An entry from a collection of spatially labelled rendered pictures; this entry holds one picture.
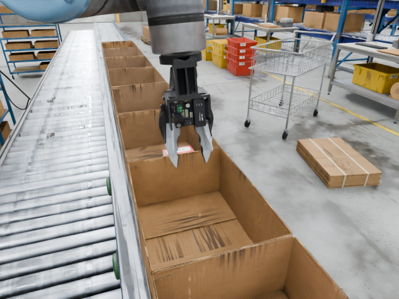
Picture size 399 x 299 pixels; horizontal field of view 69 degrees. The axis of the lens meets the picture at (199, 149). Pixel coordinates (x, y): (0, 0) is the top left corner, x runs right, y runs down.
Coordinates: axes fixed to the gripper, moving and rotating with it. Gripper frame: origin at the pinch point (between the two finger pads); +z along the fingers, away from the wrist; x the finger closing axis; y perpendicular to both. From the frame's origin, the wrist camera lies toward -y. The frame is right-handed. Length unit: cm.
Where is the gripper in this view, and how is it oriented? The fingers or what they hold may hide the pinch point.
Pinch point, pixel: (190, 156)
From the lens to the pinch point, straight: 58.4
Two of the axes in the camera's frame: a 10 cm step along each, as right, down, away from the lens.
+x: 9.8, -1.5, 1.4
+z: 0.9, 9.1, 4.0
